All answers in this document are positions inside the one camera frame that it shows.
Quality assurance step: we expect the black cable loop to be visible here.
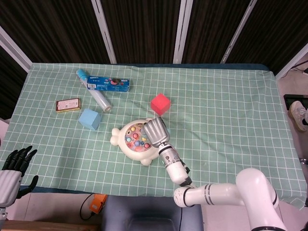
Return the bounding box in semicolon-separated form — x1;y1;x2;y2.
79;193;97;221

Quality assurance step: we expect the grey sneaker shoe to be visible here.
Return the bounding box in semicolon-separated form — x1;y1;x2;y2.
288;101;308;132

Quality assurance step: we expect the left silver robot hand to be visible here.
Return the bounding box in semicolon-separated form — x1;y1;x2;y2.
0;145;39;207

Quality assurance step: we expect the black flat device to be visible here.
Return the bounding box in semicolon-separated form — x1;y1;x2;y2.
283;94;308;110

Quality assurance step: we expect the blue cookie box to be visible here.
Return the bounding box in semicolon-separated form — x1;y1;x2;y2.
87;76;130;92

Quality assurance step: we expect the clear cling film roll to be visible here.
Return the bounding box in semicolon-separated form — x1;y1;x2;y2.
76;69;112;113

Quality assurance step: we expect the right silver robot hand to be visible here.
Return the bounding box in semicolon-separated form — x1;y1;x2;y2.
141;117;172;148

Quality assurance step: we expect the blue foam cube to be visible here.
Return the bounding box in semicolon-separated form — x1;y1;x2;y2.
78;108;102;131

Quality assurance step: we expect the small brown yellow box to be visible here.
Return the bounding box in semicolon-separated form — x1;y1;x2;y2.
55;97;82;114

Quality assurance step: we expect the red foam cube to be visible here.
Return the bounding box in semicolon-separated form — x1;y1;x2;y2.
151;93;171;116

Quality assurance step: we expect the white screen frame post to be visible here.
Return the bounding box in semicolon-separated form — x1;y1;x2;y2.
275;43;308;80
220;0;257;64
91;0;117;64
0;26;33;73
173;0;193;64

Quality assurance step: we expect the white fish-shaped button toy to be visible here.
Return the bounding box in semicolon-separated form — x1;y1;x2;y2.
110;117;167;166

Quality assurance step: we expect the orange floor device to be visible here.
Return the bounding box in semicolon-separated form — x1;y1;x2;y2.
89;193;108;214

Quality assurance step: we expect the green checked tablecloth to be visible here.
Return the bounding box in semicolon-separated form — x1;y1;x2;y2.
0;63;308;211

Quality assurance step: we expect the grey blue padded seat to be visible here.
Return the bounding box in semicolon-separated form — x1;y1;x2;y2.
101;194;204;231

